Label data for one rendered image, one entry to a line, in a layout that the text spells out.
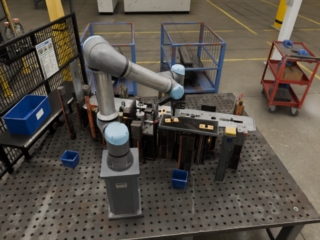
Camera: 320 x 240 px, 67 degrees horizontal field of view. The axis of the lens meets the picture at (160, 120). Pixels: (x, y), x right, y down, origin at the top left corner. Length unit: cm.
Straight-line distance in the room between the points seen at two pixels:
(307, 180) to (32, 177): 273
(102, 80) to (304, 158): 279
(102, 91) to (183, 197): 92
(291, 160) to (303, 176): 24
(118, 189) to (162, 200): 39
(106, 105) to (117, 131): 14
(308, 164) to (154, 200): 219
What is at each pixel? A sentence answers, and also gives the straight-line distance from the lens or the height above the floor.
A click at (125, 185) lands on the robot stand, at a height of 100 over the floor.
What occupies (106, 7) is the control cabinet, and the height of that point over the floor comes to 24.
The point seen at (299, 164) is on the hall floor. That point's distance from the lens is 334.
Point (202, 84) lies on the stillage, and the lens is 421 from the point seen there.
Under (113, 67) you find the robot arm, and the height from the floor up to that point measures 167.
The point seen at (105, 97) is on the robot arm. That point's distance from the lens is 123.
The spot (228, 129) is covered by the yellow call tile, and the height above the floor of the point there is 116.
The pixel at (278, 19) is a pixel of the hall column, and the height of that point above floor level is 28.
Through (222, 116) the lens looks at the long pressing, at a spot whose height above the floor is 100.
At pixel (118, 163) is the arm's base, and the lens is 130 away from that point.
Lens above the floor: 208
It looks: 36 degrees down
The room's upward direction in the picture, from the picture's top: 1 degrees clockwise
